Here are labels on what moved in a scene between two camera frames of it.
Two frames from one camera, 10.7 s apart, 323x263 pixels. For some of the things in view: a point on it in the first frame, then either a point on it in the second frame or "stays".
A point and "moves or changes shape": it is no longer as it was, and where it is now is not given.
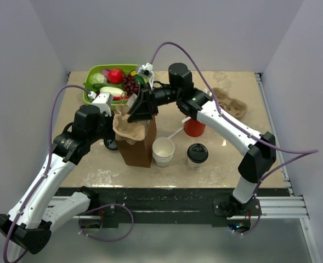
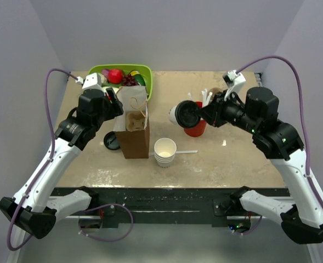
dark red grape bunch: (130, 85) stays
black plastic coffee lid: (197, 153) -> (187, 114)
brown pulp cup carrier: (126, 131) moves or changes shape
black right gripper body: (160, 96) -> (228, 110)
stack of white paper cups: (163, 150) stays
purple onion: (105, 72) stays
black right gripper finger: (142, 109) -> (209, 112)
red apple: (115, 76) stays
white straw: (175, 133) -> (152, 153)
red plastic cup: (193, 127) stays
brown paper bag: (140, 154) -> (132, 127)
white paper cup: (196, 165) -> (172, 115)
